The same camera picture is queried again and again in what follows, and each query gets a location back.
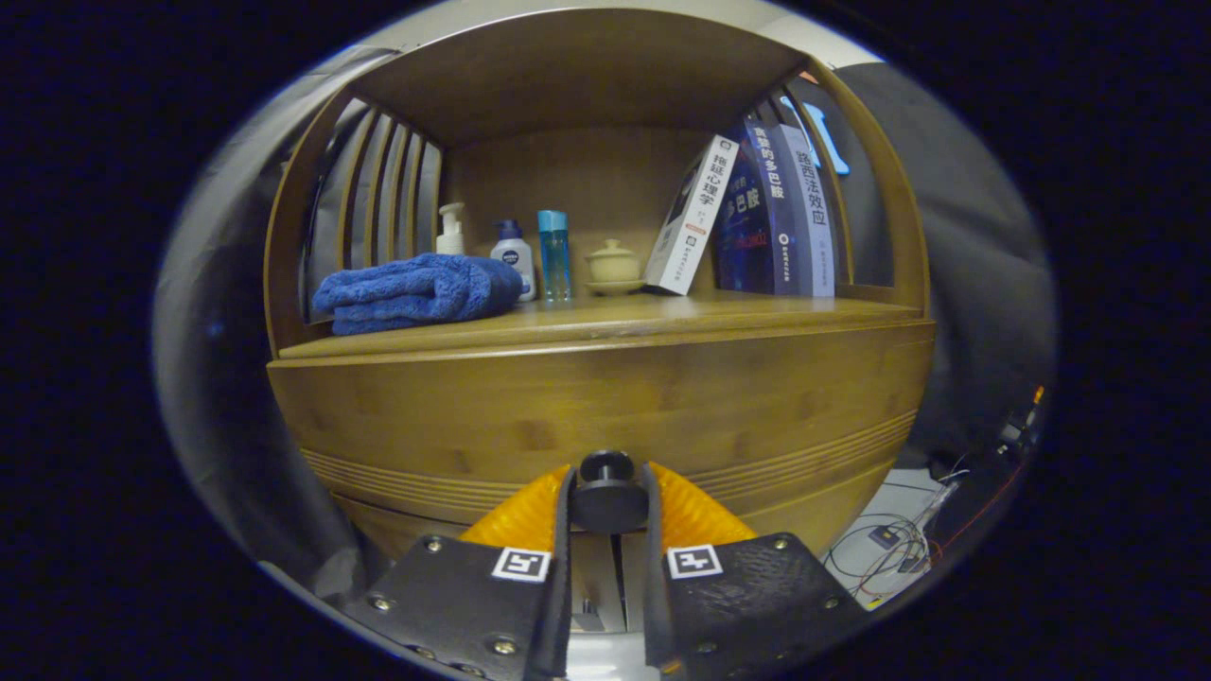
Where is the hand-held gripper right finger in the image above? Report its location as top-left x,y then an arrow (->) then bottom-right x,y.
643,462 -> 867,677

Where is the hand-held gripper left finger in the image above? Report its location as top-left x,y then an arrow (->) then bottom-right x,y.
345,463 -> 578,681

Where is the wooden drawer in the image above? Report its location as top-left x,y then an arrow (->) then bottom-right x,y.
268,320 -> 938,535

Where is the wooden cabinet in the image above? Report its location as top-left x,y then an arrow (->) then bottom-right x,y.
263,8 -> 938,635

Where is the cream lidded teacup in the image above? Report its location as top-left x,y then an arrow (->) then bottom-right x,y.
584,238 -> 646,296

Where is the white bottle blue cap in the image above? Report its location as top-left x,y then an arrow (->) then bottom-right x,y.
490,219 -> 536,302

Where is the clear blue bottle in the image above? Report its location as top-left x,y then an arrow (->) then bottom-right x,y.
537,210 -> 572,302

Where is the blue folded towel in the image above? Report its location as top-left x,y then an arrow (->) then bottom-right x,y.
312,253 -> 523,336

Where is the white pump bottle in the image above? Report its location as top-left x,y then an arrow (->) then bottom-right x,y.
436,201 -> 467,256

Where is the white book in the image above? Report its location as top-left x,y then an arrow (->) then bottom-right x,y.
643,134 -> 741,296

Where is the dark blue book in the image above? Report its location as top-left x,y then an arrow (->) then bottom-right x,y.
711,118 -> 800,296

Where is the pale grey-blue book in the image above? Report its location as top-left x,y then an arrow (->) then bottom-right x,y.
776,118 -> 838,299

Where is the orange black tool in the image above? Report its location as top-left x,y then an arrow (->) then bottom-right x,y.
1003,383 -> 1046,445

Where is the floor cable bundle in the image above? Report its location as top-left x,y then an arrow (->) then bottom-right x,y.
823,454 -> 1032,606

